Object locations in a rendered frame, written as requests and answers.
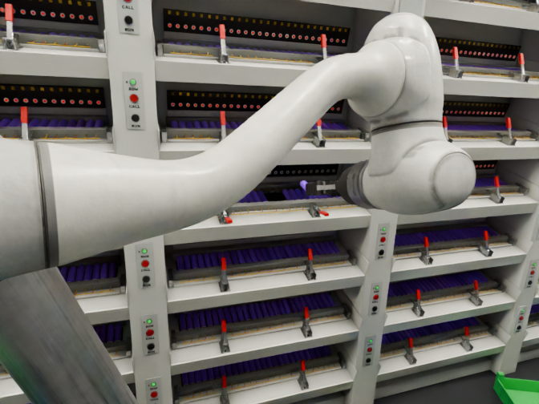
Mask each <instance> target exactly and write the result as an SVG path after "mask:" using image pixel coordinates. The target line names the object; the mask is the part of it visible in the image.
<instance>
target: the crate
mask: <svg viewBox="0 0 539 404"><path fill-rule="evenodd" d="M493 389H494V390H495V391H496V393H497V394H498V396H499V398H500V399H501V401H502V402H503V403H504V404H539V381H532V380H524V379H516V378H505V375H504V373H503V372H499V371H497V374H496V380H495V383H494V387H493Z"/></svg>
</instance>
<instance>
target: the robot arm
mask: <svg viewBox="0 0 539 404"><path fill-rule="evenodd" d="M341 99H347V100H348V103H349V104H350V106H351V108H352V109H353V110H354V111H355V112H356V113H358V114H360V115H362V116H363V118H364V119H365V120H367V121H370V124H371V154H370V159H368V160H364V161H360V162H358V163H357V164H356V165H355V166H353V167H350V168H348V169H346V170H345V171H344V172H343V173H342V175H341V176H340V177H337V178H336V179H331V180H330V181H329V182H325V181H323V182H322V181H319V180H315V181H314V183H309V184H306V196H320V195H331V196H341V197H342V198H343V199H344V200H345V201H346V202H347V203H349V204H353V205H358V206H359V207H361V208H366V209H378V210H385V211H387V212H391V213H395V214H400V215H423V214H428V213H432V212H440V211H444V210H448V209H451V208H454V207H457V206H459V205H460V204H462V203H463V202H465V201H466V199H467V198H468V197H469V196H470V195H471V193H472V190H473V189H474V186H475V182H476V168H475V164H474V163H473V160H472V158H471V157H470V155H469V154H467V153H466V152H465V151H464V150H462V149H461V148H459V147H457V146H456V145H455V144H453V143H450V142H448V141H447V140H446V137H445V135H444V129H443V115H442V114H443V106H444V83H443V73H442V66H441V60H440V51H439V47H438V44H437V41H436V37H435V35H434V34H433V32H432V29H431V27H430V26H429V25H428V23H427V22H426V21H425V20H424V19H423V18H421V17H419V16H417V15H415V14H412V13H396V14H391V15H388V16H387V17H385V18H383V19H382V20H381V21H379V22H378V23H376V24H375V26H374V27H373V28H372V30H371V32H370V34H369V35H368V37H367V40H366V42H365V44H364V47H363V48H362V49H361V50H360V51H359V52H358V53H351V54H344V55H336V56H334V57H330V58H328V59H325V60H322V61H321V62H319V63H317V64H315V65H314V66H312V67H311V68H310V69H308V70H307V71H305V72H304V73H303V74H301V75H300V76H299V77H298V78H296V79H295V80H294V81H293V82H292V83H291V84H290V85H289V86H287V87H286V88H285V89H284V90H282V91H281V92H280V93H279V94H278V95H276V96H275V97H274V98H273V99H271V100H270V101H269V102H268V103H267V104H266V105H265V106H264V107H262V108H261V109H260V110H259V111H257V112H256V113H255V114H254V115H252V116H251V117H250V118H249V119H248V120H246V121H245V122H244V123H243V124H242V125H241V126H240V127H239V128H237V129H236V130H235V131H234V132H232V133H231V134H230V135H229V136H227V137H226V138H225V139H223V140H222V141H221V142H220V143H218V144H216V145H215V146H214V147H211V148H210V149H209V150H207V151H204V152H202V153H201V154H198V155H196V156H192V157H189V158H185V159H182V160H151V159H144V158H138V157H133V156H123V155H117V154H111V153H106V152H101V151H92V150H88V149H84V148H79V147H72V146H67V145H62V144H57V143H46V142H35V141H27V140H18V139H4V138H3V137H1V136H0V363H1V364H2V366H3V367H4V368H5V370H6V371H7V372H8V374H9V375H10V376H11V377H12V378H13V379H14V381H15V382H16V383H17V385H18V386H19V388H20V389H21V390H22V392H23V393H24V394H25V395H26V396H27V397H28V399H29V400H30V401H31V403H32V404H139V403H138V402H137V400H136V398H135V396H134V395H133V393H132V392H131V390H130V388H129V387H128V384H127V383H126V382H125V380H124V378H123V376H122V375H121V373H120V372H119V370H118V368H117V367H116V364H115V363H114V362H113V360H112V359H111V356H110V355H109V353H108V352H107V350H106V348H105V347H104V345H103V343H102V342H101V340H100V339H99V336H98V335H97V333H96V331H95V330H94V328H93V327H92V325H91V323H90V322H89V320H88V319H87V316H86V315H85V313H84V311H83V310H82V308H81V307H80V305H79V303H78V302H77V300H76V298H75V296H74V294H73V293H72V291H71V290H70V288H69V286H68V285H67V283H66V282H65V280H64V278H63V276H62V274H61V273H60V271H59V270H58V268H57V266H61V265H66V264H69V263H71V262H74V261H78V260H81V259H83V258H86V257H90V256H93V255H95V254H98V253H102V252H105V251H107V250H111V249H114V248H118V247H121V246H125V245H127V244H132V243H136V242H138V241H141V240H146V239H149V238H152V237H155V236H160V235H164V234H167V233H170V232H175V231H177V230H181V229H183V228H187V227H190V226H193V225H195V224H198V223H200V222H202V221H205V220H207V219H209V218H211V217H213V216H215V215H217V214H219V213H221V212H223V211H224V210H226V209H227V208H230V207H231V206H233V205H234V204H235V203H236V202H238V201H239V200H241V199H242V198H244V197H245V196H246V195H247V194H248V193H250V192H251V191H252V190H253V189H254V188H256V187H257V186H258V185H259V184H260V183H261V182H262V181H263V180H264V179H265V178H266V176H267V175H268V174H269V173H270V172H271V171H272V170H273V169H274V168H275V167H276V166H277V165H278V164H279V163H280V161H281V160H282V159H283V158H284V157H285V156H286V155H287V154H288V153H289V152H290V150H291V149H292V148H293V147H294V146H295V145H296V144H297V143H298V142H299V141H300V139H301V138H302V137H303V136H304V135H305V134H306V133H307V132H308V131H309V130H310V129H311V128H312V127H313V126H314V125H315V124H316V123H317V122H318V121H319V120H320V118H321V117H322V116H323V115H324V114H325V113H326V112H327V111H328V110H329V109H330V108H331V107H332V106H333V105H334V104H335V103H337V102H338V101H339V100H341Z"/></svg>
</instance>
